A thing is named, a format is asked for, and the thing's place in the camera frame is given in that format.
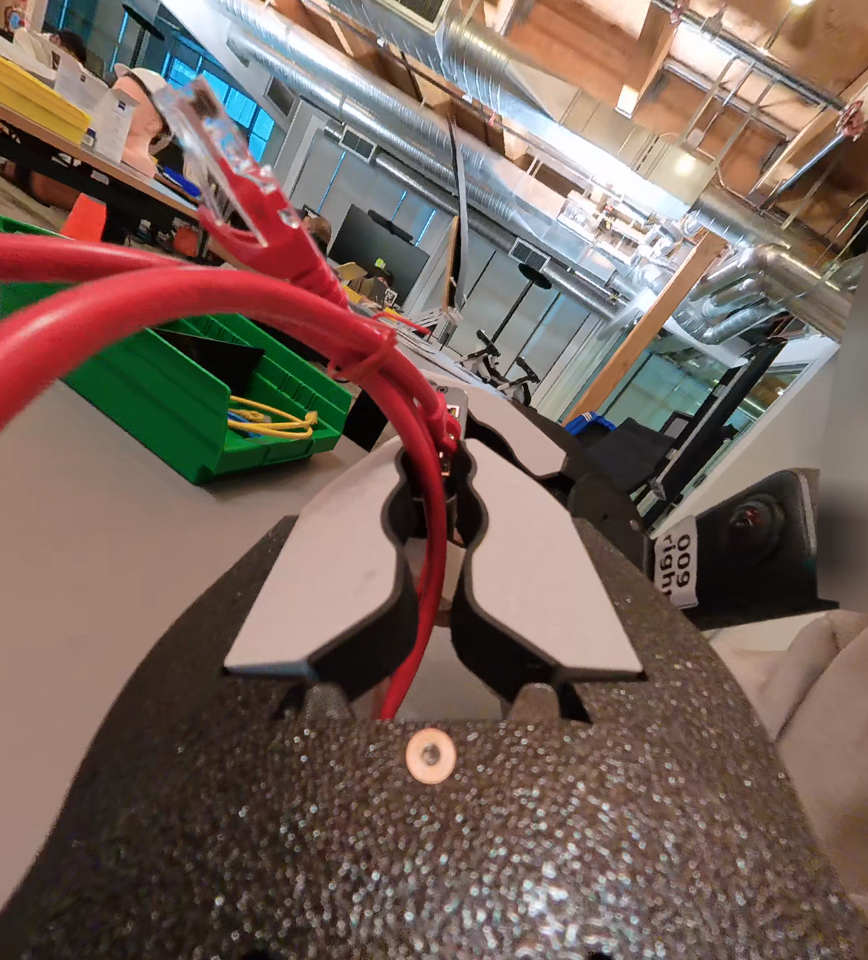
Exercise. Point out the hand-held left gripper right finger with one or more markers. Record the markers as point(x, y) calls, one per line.
point(554, 592)

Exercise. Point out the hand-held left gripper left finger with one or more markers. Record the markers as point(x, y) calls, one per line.
point(321, 585)

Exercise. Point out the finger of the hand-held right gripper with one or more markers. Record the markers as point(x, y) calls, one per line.
point(524, 439)

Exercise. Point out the black ethernet splitter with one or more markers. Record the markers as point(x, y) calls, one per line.
point(455, 409)

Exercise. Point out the green plastic bin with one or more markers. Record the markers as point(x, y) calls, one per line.
point(148, 397)

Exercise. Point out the person's right forearm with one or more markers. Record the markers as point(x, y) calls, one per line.
point(839, 712)

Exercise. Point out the black bag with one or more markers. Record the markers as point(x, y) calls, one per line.
point(629, 457)

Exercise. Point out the black computer monitor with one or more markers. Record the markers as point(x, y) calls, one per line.
point(374, 255)

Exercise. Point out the black bin divider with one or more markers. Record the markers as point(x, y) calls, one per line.
point(208, 360)

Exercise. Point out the orange traffic cone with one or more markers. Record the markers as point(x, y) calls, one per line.
point(87, 221)

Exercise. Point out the pale mannequin head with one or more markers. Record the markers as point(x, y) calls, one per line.
point(137, 112)

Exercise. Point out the white cardboard box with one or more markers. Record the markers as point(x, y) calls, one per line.
point(115, 120)

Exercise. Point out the small yellow storage crate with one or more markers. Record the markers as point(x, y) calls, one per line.
point(21, 97)

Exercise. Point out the silver ventilation duct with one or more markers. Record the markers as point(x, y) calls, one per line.
point(404, 105)

